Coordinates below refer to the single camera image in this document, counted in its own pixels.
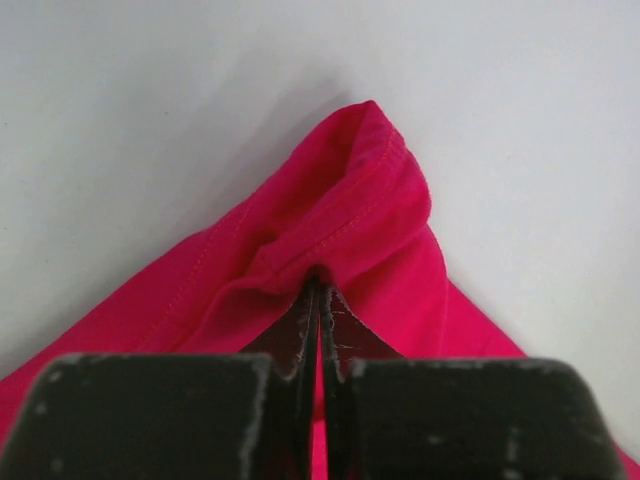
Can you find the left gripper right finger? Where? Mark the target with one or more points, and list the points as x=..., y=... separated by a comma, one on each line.
x=392, y=417

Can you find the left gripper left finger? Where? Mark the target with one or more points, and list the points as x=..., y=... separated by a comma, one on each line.
x=246, y=415

